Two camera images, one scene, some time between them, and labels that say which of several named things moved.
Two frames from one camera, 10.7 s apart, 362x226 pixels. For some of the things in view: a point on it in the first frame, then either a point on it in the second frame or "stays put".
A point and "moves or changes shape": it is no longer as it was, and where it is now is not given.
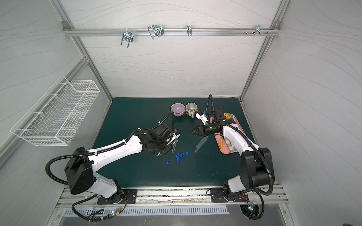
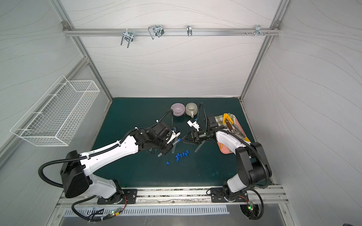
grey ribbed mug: x=191 y=108 stays put
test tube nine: x=199 y=144 moves or changes shape
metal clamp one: x=128 y=36 stays put
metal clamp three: x=189 y=30 stays put
